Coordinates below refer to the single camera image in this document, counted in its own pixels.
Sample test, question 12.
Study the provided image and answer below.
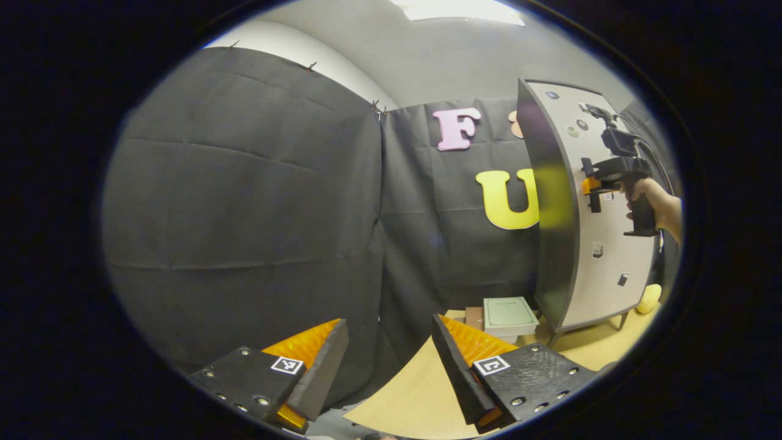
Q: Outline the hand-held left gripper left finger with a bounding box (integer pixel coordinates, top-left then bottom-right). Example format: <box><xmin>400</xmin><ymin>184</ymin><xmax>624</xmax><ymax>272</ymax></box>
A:
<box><xmin>186</xmin><ymin>318</ymin><xmax>350</xmax><ymax>436</ymax></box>

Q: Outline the green book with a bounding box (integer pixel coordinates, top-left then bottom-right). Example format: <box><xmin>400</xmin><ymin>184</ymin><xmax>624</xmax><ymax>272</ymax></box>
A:
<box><xmin>483</xmin><ymin>296</ymin><xmax>541</xmax><ymax>337</ymax></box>

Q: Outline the dark grey cabinet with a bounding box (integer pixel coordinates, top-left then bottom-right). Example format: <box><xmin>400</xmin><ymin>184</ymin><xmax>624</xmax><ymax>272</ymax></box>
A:
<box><xmin>516</xmin><ymin>78</ymin><xmax>667</xmax><ymax>348</ymax></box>

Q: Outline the light grey cabinet door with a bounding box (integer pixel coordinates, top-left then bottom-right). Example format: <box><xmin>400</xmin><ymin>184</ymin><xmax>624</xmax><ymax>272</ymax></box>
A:
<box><xmin>527</xmin><ymin>79</ymin><xmax>665</xmax><ymax>329</ymax></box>

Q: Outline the yellow knitted object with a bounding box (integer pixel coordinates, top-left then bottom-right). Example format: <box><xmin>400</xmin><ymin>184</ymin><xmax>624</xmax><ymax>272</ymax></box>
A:
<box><xmin>635</xmin><ymin>283</ymin><xmax>663</xmax><ymax>315</ymax></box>

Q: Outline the black backdrop cloth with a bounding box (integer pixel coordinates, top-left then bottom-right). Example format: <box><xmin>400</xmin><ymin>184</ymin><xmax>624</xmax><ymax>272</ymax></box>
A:
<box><xmin>101</xmin><ymin>46</ymin><xmax>680</xmax><ymax>411</ymax></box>

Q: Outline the wide ceiling light panel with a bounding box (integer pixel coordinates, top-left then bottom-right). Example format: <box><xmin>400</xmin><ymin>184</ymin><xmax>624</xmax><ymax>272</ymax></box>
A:
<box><xmin>390</xmin><ymin>0</ymin><xmax>526</xmax><ymax>27</ymax></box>

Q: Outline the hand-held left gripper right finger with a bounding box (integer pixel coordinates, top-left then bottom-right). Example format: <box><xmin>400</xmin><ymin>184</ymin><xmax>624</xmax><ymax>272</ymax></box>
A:
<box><xmin>431</xmin><ymin>314</ymin><xmax>602</xmax><ymax>435</ymax></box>

